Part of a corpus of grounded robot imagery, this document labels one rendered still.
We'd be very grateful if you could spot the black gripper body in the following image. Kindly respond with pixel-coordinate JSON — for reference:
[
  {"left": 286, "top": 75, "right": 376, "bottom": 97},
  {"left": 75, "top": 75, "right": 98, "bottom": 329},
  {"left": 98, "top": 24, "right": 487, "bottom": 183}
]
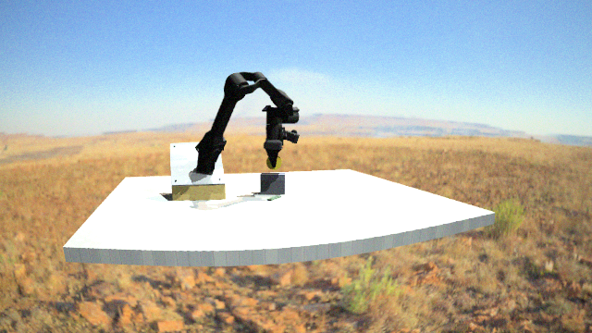
[{"left": 264, "top": 124, "right": 284, "bottom": 149}]

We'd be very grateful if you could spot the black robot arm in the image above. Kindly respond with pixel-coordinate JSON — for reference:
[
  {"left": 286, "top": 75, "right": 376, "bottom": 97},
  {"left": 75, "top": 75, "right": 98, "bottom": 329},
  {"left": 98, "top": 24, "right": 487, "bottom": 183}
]
[{"left": 195, "top": 71, "right": 300, "bottom": 176}]

